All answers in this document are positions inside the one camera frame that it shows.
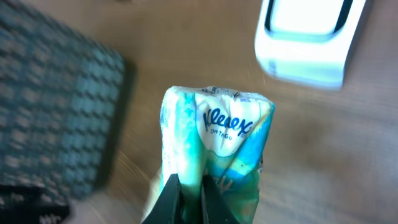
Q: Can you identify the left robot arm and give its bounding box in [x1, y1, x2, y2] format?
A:
[1, 185, 71, 224]

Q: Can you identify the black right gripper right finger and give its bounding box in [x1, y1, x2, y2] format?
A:
[200, 175, 239, 224]

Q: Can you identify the white barcode scanner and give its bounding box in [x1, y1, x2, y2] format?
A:
[254, 0, 373, 90]

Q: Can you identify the grey plastic mesh basket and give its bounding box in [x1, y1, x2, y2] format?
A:
[1, 1, 135, 202]

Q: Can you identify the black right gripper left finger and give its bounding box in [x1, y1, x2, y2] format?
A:
[141, 174, 183, 224]

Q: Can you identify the teal tissue pack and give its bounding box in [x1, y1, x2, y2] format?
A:
[160, 86, 275, 223]

